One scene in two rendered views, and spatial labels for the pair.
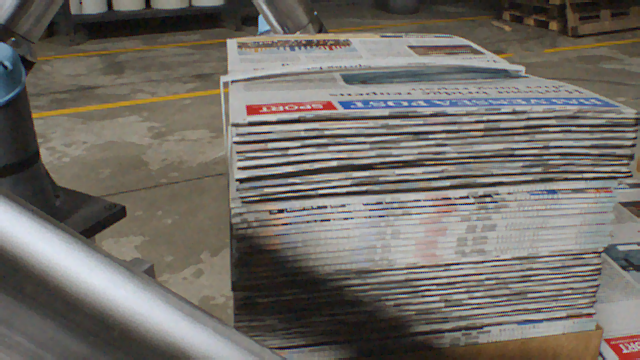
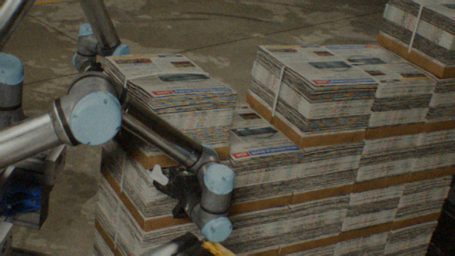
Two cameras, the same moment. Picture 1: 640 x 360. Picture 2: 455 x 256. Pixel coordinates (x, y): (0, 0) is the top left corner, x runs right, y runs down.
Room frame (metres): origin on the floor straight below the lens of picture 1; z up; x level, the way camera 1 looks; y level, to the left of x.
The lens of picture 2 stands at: (-1.38, 0.71, 1.89)
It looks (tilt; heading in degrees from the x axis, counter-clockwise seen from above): 25 degrees down; 332
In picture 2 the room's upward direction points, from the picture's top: 11 degrees clockwise
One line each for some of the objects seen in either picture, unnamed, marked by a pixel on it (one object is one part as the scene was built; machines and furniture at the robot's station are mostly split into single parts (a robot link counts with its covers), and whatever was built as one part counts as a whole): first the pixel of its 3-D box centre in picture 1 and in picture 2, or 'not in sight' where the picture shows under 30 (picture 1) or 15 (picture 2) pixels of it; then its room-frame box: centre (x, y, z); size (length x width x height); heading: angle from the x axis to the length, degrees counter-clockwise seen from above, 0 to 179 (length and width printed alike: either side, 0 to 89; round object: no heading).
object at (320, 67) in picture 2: not in sight; (316, 64); (0.63, -0.66, 1.06); 0.37 x 0.29 x 0.01; 6
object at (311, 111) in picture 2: not in sight; (309, 94); (0.63, -0.66, 0.95); 0.38 x 0.29 x 0.23; 6
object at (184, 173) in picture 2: not in sight; (186, 188); (0.17, -0.02, 0.88); 0.12 x 0.08 x 0.09; 5
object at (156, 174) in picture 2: not in sight; (156, 173); (0.26, 0.04, 0.87); 0.09 x 0.03 x 0.06; 31
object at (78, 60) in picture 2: not in sight; (85, 63); (1.07, 0.06, 0.88); 0.11 x 0.08 x 0.09; 5
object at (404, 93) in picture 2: not in sight; (370, 89); (0.67, -0.95, 0.95); 0.38 x 0.29 x 0.23; 6
